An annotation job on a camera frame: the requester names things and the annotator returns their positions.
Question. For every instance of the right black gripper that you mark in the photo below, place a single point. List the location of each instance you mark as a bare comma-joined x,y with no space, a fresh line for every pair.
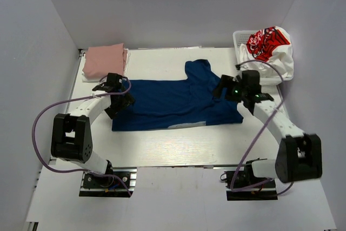
226,81

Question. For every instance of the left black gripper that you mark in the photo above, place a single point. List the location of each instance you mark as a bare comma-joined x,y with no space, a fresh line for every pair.
127,100

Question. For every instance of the blue t shirt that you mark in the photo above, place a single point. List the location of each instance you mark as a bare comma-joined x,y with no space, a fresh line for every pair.
177,104

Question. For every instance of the white red print t shirt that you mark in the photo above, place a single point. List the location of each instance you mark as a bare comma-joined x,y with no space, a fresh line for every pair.
270,52

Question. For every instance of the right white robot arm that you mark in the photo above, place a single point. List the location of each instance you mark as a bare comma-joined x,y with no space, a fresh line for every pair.
299,155

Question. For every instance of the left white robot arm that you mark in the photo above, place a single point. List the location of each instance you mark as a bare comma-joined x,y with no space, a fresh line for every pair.
71,133

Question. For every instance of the folded pink t shirt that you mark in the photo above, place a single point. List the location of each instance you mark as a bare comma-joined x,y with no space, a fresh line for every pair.
99,61

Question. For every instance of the white plastic basket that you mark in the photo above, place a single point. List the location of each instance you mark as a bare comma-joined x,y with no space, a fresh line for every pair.
240,39

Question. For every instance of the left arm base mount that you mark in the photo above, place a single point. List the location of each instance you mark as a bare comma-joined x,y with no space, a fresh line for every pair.
92,186

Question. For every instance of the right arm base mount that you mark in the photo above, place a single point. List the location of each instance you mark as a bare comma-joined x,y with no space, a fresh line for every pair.
262,192

